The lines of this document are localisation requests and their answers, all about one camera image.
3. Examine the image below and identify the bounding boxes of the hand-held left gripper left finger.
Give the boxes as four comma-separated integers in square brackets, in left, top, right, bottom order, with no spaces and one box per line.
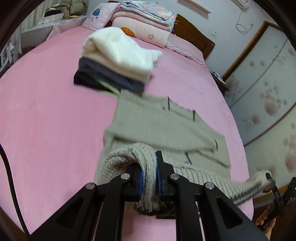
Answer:
[28,162,144,241]

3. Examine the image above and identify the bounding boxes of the folded light green garment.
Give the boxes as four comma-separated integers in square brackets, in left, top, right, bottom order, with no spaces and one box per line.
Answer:
[96,79,121,95]

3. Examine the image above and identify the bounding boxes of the dark bag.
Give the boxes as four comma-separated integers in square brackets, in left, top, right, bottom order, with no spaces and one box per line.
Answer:
[44,7,70,18]

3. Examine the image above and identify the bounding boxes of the floral sliding wardrobe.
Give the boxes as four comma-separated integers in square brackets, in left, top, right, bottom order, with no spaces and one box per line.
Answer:
[205,20,296,202]

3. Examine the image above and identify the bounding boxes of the long wooden wall shelf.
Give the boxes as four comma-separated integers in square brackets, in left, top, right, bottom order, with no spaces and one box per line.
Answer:
[185,0,212,14]

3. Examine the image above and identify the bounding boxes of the pink pillow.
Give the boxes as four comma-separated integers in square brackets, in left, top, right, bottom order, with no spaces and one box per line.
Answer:
[165,35,206,67]

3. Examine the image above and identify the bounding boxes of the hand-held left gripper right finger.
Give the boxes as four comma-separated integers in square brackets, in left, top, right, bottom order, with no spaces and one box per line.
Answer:
[155,150,270,241]

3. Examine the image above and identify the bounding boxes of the folded blue-grey jeans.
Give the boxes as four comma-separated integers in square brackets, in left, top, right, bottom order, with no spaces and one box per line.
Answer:
[77,57,146,92]

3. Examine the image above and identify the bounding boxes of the beige puffer jacket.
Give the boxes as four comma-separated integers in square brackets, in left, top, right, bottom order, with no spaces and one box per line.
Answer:
[61,0,89,14]

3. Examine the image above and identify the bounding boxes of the white folded sweater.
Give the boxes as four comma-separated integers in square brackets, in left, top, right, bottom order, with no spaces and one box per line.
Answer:
[82,27,163,84]

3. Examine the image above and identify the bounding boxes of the person's right hand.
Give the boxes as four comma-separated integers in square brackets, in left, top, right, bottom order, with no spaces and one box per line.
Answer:
[254,203,278,240]

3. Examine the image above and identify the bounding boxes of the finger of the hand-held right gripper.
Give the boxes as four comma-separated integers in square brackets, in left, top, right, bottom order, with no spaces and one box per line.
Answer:
[264,172,277,193]

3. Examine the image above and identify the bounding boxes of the bed with pink sheet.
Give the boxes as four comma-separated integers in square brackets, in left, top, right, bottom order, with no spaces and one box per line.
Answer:
[0,23,255,241]

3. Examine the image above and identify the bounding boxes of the pink folded quilt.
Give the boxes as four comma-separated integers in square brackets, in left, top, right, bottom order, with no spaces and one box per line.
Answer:
[112,16,173,48]

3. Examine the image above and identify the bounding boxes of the beige knitted cardigan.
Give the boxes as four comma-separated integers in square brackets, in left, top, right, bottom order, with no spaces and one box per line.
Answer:
[94,89,272,219]

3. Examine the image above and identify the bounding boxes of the wooden nightstand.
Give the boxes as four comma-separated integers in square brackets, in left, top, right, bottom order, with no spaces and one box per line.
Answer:
[209,70,229,93]

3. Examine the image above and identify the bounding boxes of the pillow with blue handbag print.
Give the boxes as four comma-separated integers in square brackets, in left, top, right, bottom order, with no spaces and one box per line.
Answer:
[82,2,116,32]

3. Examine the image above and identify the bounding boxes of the folded black garment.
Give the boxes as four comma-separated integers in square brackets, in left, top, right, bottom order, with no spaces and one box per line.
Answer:
[73,70,104,90]

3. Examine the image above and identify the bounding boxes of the wooden headboard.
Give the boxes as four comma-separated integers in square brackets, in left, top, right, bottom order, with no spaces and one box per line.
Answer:
[172,14,215,59]

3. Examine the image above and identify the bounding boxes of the white wall cable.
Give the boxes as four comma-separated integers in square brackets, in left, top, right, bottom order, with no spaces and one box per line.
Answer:
[235,9,253,34]

